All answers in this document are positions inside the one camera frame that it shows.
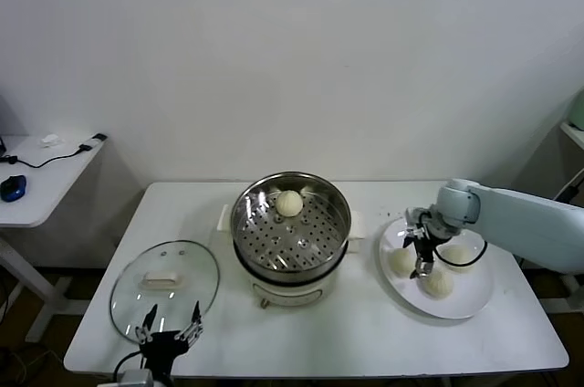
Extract thin black desk cable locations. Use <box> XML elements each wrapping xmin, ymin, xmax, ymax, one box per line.
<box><xmin>0</xmin><ymin>143</ymin><xmax>90</xmax><ymax>170</ymax></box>

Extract glass lid with cream handle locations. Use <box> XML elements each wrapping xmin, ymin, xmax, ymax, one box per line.
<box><xmin>108</xmin><ymin>239</ymin><xmax>221</xmax><ymax>346</ymax></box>

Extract white steamed baozi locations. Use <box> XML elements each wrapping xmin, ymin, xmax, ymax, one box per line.
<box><xmin>275</xmin><ymin>189</ymin><xmax>304</xmax><ymax>218</ymax></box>
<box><xmin>389</xmin><ymin>247</ymin><xmax>415</xmax><ymax>277</ymax></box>
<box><xmin>440</xmin><ymin>244</ymin><xmax>475</xmax><ymax>274</ymax></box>
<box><xmin>420</xmin><ymin>267</ymin><xmax>456</xmax><ymax>300</ymax></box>

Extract white side table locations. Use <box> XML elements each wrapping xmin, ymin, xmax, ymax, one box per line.
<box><xmin>0</xmin><ymin>134</ymin><xmax>110</xmax><ymax>345</ymax></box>

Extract pale green container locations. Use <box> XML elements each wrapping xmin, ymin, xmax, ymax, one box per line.
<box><xmin>565</xmin><ymin>88</ymin><xmax>584</xmax><ymax>132</ymax></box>

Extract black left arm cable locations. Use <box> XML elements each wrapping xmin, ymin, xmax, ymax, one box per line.
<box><xmin>110</xmin><ymin>350</ymin><xmax>145</xmax><ymax>382</ymax></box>

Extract cream electric cooking pot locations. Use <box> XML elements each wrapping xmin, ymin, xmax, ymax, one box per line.
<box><xmin>217</xmin><ymin>204</ymin><xmax>368</xmax><ymax>310</ymax></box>

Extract stainless steel steamer basket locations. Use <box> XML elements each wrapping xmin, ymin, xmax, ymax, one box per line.
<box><xmin>230</xmin><ymin>171</ymin><xmax>353</xmax><ymax>286</ymax></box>

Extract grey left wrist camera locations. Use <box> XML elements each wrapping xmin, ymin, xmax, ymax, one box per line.
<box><xmin>116</xmin><ymin>369</ymin><xmax>154</xmax><ymax>387</ymax></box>

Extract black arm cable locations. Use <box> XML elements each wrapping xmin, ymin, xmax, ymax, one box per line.
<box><xmin>110</xmin><ymin>350</ymin><xmax>145</xmax><ymax>382</ymax></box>
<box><xmin>431</xmin><ymin>238</ymin><xmax>489</xmax><ymax>267</ymax></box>

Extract white shelf board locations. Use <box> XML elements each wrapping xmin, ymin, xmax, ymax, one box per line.
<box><xmin>559</xmin><ymin>121</ymin><xmax>584</xmax><ymax>153</ymax></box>

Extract black power cable with adapter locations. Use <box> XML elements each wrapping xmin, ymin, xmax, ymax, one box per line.
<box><xmin>518</xmin><ymin>179</ymin><xmax>584</xmax><ymax>269</ymax></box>

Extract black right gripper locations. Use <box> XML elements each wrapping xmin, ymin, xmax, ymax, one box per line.
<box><xmin>401</xmin><ymin>226</ymin><xmax>442</xmax><ymax>279</ymax></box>

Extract white round plate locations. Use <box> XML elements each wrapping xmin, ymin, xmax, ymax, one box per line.
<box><xmin>377</xmin><ymin>215</ymin><xmax>495</xmax><ymax>320</ymax></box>

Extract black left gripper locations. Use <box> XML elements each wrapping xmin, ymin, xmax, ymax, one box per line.
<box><xmin>135</xmin><ymin>299</ymin><xmax>204</xmax><ymax>382</ymax></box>

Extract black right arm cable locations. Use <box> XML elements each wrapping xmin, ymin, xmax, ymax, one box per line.
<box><xmin>431</xmin><ymin>238</ymin><xmax>489</xmax><ymax>267</ymax></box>

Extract blue computer mouse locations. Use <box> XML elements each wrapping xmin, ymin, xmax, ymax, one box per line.
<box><xmin>0</xmin><ymin>174</ymin><xmax>29</xmax><ymax>203</ymax></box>

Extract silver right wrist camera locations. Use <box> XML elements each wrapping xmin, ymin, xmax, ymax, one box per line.
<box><xmin>403</xmin><ymin>206</ymin><xmax>430</xmax><ymax>229</ymax></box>

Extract grey usb adapter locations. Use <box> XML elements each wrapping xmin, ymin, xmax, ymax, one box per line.
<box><xmin>78</xmin><ymin>133</ymin><xmax>109</xmax><ymax>152</ymax></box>

